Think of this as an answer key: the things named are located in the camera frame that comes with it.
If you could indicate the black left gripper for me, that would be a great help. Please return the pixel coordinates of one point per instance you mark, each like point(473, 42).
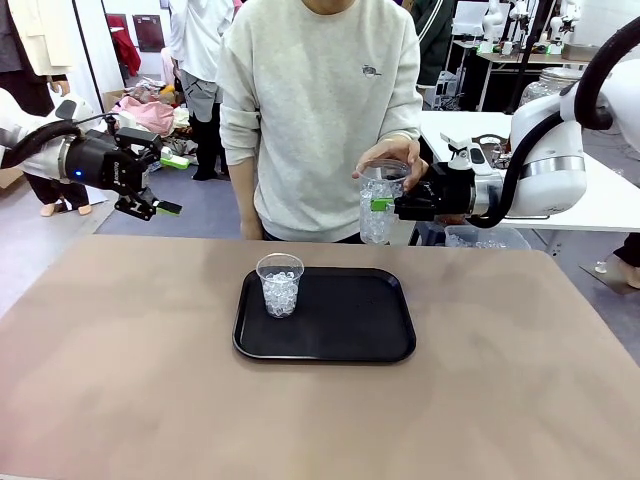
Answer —
point(100, 165)

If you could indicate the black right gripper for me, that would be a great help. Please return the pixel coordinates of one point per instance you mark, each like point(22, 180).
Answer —
point(440, 195)

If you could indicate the tall clear iced cup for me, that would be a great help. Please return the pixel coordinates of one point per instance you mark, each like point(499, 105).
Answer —
point(375, 225)

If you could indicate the short clear iced cup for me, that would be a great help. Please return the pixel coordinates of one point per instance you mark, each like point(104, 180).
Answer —
point(280, 295)

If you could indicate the person's right forearm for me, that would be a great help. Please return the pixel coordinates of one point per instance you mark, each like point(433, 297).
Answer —
point(240, 185)

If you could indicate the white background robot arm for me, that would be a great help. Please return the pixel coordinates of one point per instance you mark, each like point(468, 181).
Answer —
point(492, 20)
point(565, 17)

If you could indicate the person's left forearm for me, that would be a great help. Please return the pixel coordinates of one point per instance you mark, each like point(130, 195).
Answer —
point(400, 120)

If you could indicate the glass jar of brown drink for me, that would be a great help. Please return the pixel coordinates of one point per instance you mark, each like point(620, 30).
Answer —
point(545, 90)

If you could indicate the person's left hand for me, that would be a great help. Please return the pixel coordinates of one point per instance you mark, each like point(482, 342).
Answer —
point(400, 150)

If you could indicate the person's right hand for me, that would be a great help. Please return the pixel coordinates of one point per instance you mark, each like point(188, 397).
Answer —
point(251, 231)

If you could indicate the pile of mixed clothes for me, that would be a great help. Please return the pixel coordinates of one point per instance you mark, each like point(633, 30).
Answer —
point(145, 112)

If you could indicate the open cardboard box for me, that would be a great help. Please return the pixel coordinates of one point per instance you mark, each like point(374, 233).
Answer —
point(111, 100)

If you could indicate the person in grey sweatshirt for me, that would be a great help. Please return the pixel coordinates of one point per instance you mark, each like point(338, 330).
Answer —
point(310, 125)

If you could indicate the clear plastic ice bin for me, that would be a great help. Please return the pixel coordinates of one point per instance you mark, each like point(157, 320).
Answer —
point(490, 239)

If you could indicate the white equipment cart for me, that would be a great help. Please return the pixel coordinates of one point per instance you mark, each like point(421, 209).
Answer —
point(447, 90)

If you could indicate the hanging red garment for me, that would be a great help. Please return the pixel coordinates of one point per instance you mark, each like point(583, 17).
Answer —
point(125, 50)

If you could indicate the background person in white shirt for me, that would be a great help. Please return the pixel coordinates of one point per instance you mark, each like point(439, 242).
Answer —
point(200, 40)

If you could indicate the background person in green jacket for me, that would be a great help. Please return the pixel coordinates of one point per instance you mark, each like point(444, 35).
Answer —
point(435, 45)

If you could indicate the black plastic serving tray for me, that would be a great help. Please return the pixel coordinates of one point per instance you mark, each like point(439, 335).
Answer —
point(325, 335)

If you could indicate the mannequin in beige jacket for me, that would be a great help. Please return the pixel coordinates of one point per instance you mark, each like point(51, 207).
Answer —
point(30, 40)

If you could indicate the background workbench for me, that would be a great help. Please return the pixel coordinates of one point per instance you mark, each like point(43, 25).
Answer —
point(500, 57)

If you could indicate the white side table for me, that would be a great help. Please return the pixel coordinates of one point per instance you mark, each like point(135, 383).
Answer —
point(600, 200)

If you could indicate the grey metal box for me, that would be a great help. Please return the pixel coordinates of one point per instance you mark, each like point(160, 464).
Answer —
point(577, 52)

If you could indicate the leg with dark trouser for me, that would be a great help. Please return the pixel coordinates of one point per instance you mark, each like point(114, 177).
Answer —
point(627, 260)

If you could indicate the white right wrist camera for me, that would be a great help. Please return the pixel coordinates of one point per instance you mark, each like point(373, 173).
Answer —
point(465, 155)

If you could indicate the dark framed wall panel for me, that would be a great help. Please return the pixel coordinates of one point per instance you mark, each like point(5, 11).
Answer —
point(148, 34)

